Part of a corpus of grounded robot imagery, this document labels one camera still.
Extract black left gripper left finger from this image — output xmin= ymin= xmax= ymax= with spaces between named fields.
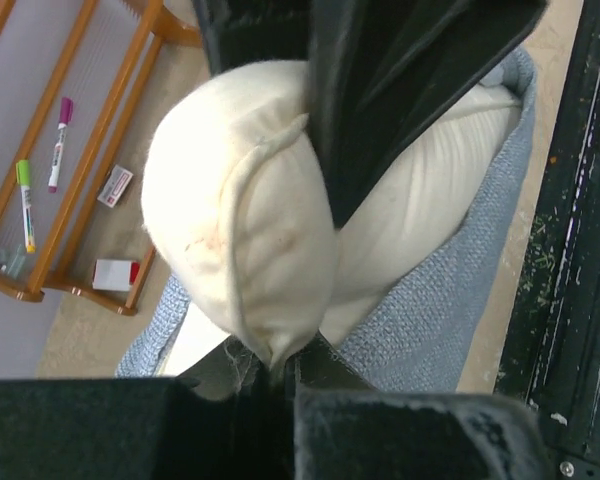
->
xmin=0 ymin=361 xmax=278 ymax=479

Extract white red label card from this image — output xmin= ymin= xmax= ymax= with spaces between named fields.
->
xmin=97 ymin=165 xmax=134 ymax=208

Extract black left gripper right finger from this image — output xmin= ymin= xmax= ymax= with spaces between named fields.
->
xmin=285 ymin=337 xmax=553 ymax=479

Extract white red small box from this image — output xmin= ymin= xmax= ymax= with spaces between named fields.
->
xmin=92 ymin=259 xmax=140 ymax=292

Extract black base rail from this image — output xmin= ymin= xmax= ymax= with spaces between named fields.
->
xmin=495 ymin=1 xmax=600 ymax=479

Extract magenta cap marker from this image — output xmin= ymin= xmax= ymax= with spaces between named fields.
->
xmin=48 ymin=97 xmax=74 ymax=193

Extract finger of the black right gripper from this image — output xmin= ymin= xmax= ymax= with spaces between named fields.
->
xmin=192 ymin=0 xmax=311 ymax=75
xmin=308 ymin=0 xmax=547 ymax=227

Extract pale green small clips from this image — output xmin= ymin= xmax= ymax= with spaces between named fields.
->
xmin=0 ymin=245 xmax=26 ymax=279

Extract blue printed pillowcase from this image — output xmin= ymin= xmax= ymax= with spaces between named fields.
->
xmin=116 ymin=48 xmax=536 ymax=392

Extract cream white pillow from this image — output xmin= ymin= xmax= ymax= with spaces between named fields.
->
xmin=141 ymin=60 xmax=522 ymax=368

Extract green cap marker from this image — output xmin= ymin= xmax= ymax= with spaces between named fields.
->
xmin=16 ymin=159 xmax=36 ymax=254

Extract wooden slatted rack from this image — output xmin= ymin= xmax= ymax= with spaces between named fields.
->
xmin=0 ymin=1 xmax=201 ymax=316

